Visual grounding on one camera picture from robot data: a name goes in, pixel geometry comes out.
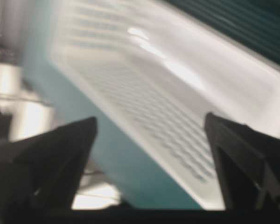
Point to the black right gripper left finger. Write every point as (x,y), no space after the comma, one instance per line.
(44,172)

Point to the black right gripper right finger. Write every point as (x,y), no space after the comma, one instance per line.
(247,164)

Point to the white plastic lattice basket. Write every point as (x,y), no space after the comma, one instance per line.
(150,74)

